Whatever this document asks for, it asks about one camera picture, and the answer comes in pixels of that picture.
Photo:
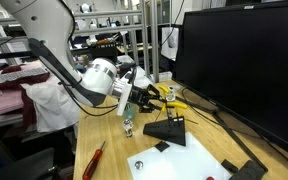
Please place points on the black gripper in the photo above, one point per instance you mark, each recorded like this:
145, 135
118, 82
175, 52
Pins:
139, 97

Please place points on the yellow T-handle hex key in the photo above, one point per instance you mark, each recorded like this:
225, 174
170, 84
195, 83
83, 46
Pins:
162, 113

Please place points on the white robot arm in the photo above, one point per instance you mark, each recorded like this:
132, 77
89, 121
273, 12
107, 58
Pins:
49, 24

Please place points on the black triangular tool rack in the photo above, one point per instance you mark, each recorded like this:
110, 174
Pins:
171, 130

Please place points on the yellow hex key upper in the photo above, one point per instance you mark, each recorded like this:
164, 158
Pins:
169, 93

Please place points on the yellow hex key lower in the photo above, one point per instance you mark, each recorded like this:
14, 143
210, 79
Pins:
175, 109

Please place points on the clear glass knob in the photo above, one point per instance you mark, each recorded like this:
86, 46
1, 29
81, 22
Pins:
127, 126

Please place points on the small black square pad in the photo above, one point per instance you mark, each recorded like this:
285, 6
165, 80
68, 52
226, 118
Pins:
161, 146

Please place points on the silver metal nut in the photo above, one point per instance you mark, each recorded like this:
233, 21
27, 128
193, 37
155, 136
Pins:
138, 164

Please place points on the white board mat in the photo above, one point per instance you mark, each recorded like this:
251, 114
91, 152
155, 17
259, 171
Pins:
190, 162

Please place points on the white crumpled cloth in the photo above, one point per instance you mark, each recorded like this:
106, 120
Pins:
54, 108

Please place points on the large black monitor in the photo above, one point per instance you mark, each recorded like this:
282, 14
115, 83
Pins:
237, 58

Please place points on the small black foam block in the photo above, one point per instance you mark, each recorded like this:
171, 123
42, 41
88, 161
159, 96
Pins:
229, 166

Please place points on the maroon cloth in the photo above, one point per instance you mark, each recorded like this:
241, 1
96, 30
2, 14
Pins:
28, 111

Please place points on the black monitor stand foot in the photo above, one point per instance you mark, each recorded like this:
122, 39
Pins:
250, 171

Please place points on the grey keyboard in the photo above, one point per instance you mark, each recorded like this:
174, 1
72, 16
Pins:
12, 76

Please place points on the black office chair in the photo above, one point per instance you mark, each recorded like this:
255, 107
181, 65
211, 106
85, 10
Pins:
34, 159

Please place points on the red handled screwdriver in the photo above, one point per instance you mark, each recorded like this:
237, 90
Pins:
92, 165

